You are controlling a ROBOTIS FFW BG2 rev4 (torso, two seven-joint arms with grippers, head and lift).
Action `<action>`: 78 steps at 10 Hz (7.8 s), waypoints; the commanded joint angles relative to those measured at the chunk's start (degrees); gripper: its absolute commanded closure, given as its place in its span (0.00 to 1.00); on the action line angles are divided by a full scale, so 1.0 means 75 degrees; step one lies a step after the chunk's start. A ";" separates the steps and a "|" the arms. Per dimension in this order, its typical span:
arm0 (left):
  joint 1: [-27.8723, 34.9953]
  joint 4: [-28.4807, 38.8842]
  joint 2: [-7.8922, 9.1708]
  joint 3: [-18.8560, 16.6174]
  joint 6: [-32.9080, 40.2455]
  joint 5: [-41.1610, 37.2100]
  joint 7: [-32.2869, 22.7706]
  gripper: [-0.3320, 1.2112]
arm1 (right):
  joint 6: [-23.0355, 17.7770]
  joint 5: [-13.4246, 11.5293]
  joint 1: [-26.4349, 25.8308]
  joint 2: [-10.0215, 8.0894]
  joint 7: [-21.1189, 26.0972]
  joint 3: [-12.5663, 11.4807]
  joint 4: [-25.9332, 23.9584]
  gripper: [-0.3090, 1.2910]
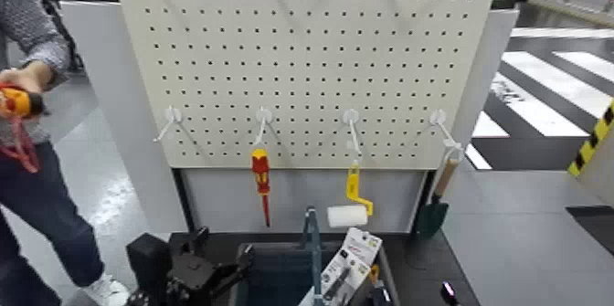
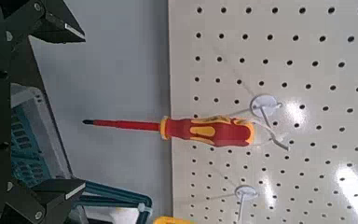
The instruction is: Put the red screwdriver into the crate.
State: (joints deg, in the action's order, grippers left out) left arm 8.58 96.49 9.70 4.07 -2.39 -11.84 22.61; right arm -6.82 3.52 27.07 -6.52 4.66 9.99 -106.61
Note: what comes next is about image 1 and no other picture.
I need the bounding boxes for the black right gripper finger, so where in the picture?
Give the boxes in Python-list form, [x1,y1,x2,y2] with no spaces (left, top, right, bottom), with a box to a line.
[439,280,461,306]

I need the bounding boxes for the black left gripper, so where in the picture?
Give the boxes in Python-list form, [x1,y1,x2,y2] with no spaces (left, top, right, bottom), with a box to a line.
[164,226,255,306]

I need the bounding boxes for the red yellow screwdriver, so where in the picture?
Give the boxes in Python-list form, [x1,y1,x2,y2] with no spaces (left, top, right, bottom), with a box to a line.
[250,148,272,228]

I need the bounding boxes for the grey knit sleeved forearm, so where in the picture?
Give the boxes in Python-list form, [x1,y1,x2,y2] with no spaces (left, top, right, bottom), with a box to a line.
[0,0,72,89]

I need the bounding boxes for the blue plastic crate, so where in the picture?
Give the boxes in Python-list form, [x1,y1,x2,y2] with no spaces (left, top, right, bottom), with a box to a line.
[228,206,402,306]

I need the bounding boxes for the person's hand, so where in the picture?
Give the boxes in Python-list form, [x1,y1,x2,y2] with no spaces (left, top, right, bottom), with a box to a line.
[0,60,54,93]

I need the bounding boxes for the yellow black small tool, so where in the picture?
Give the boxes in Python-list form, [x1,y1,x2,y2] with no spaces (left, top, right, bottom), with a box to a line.
[368,264,392,306]

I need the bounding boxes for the small white packaging card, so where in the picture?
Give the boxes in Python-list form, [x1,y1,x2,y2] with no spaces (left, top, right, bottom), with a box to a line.
[343,227,384,267]

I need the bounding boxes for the white card packaged black tool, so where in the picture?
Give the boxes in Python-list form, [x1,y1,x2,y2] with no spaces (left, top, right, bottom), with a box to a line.
[299,248,372,306]

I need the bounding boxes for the white sneaker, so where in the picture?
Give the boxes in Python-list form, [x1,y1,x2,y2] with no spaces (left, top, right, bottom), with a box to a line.
[81,273,131,306]

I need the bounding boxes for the white pegboard hook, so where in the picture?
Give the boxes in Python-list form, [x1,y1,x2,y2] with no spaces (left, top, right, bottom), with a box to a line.
[429,108,465,163]
[153,106,184,143]
[254,107,273,149]
[342,108,364,163]

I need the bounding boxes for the black floor mat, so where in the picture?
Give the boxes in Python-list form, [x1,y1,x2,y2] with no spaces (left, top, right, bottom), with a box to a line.
[566,206,614,256]

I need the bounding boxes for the dark blue trousers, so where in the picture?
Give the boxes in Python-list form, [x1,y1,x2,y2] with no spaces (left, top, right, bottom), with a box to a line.
[0,141,106,306]

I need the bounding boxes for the yellow black hazard striped barrier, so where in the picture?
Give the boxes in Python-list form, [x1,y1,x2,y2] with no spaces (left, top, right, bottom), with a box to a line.
[566,99,614,179]

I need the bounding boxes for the beige perforated pegboard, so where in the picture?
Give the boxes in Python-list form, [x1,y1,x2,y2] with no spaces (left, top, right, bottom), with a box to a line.
[111,0,500,171]

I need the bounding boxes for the black background machine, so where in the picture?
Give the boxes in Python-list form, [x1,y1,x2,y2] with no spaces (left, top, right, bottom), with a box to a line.
[16,0,87,73]

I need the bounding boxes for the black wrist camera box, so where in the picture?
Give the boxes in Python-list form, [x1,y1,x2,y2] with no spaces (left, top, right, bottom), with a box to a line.
[125,232,173,294]

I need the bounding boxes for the green trowel wooden handle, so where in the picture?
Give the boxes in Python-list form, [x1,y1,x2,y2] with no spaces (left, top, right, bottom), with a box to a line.
[414,158,461,239]

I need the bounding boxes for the yellow handled paint roller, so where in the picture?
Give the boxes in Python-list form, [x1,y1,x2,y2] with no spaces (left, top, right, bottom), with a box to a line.
[326,161,375,229]

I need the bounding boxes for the red strap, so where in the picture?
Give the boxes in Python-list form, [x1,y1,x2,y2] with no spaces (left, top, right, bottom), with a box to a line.
[0,115,40,174]

